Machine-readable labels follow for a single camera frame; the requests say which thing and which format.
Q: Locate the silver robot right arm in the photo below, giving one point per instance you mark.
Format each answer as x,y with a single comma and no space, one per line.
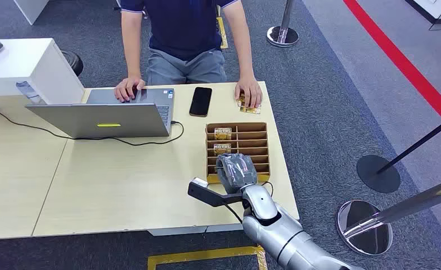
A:
280,231

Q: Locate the white cabinet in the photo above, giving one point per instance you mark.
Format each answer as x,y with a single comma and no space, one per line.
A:
30,70

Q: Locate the person's right hand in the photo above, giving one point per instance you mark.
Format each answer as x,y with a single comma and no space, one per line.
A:
128,87

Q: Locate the white furniture block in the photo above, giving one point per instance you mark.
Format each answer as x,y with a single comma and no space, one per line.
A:
30,9

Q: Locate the white counter with dark base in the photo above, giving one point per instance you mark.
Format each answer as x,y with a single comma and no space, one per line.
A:
436,11

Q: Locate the person's left hand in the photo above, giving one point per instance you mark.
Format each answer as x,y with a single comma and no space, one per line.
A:
249,91

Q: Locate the black smartphone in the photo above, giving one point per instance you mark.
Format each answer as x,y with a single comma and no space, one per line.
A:
200,101

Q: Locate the grey desk frame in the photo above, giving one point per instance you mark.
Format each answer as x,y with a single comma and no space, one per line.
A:
183,230

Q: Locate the person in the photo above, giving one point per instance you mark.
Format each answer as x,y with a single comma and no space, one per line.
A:
183,33

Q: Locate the person's left forearm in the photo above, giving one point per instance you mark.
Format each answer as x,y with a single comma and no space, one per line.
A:
243,56

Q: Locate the brown cardboard card organizer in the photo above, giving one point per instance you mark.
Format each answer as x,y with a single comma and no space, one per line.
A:
252,139

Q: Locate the round black stool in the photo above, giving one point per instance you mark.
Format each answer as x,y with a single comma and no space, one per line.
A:
74,61

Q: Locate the red barrier belt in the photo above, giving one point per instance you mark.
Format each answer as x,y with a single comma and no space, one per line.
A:
403,61

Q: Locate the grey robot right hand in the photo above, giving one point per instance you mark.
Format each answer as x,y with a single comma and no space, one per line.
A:
237,172

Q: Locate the chrome stanchion post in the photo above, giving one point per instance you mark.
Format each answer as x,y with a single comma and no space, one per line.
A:
283,35
364,227

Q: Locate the gold hotel key card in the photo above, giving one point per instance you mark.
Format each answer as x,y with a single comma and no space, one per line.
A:
222,133
222,149
248,109

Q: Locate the person's right forearm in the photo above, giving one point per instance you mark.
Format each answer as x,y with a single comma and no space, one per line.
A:
132,59

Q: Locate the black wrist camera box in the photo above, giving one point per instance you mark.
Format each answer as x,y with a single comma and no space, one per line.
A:
209,194

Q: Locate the silver laptop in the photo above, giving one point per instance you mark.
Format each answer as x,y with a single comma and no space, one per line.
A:
101,121

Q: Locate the black stanchion post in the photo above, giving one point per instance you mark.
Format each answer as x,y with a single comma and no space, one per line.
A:
377,173

